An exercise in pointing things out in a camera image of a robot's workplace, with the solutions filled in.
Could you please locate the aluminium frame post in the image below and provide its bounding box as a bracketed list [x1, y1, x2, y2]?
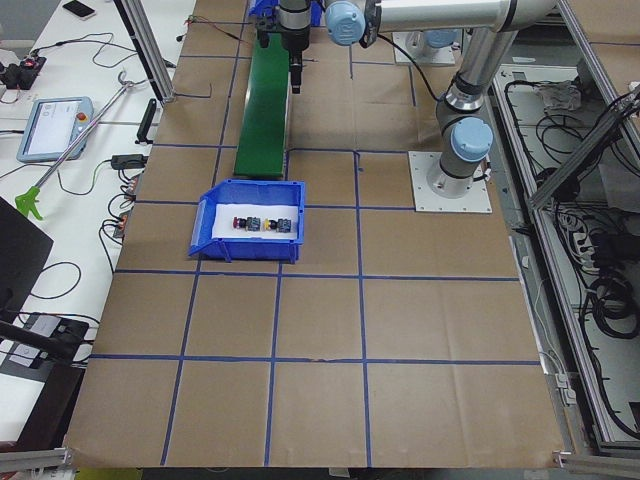
[114, 0, 175, 105]

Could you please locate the black smartphone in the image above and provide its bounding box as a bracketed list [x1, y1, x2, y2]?
[62, 0, 96, 20]

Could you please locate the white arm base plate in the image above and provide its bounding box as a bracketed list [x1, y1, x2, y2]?
[408, 151, 492, 214]
[392, 29, 466, 67]

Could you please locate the black power adapter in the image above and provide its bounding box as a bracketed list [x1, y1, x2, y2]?
[110, 154, 148, 171]

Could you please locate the blue bin far right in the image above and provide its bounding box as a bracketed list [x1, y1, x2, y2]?
[248, 0, 323, 27]

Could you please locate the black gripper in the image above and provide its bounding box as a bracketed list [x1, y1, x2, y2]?
[278, 0, 311, 94]

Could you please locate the white foam pad left bin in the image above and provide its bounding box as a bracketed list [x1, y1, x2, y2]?
[212, 204, 302, 240]

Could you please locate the green conveyor belt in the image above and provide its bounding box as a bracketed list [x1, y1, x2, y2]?
[234, 34, 289, 178]

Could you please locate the silver reacher grabber tool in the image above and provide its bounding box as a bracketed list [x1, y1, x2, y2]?
[15, 70, 144, 220]

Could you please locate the blue bin near arm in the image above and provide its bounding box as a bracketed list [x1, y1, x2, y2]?
[188, 179, 306, 264]

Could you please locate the teach pendant tablet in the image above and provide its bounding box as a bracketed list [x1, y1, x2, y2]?
[16, 97, 94, 163]

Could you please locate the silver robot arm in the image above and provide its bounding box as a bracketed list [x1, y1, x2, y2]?
[323, 0, 555, 199]

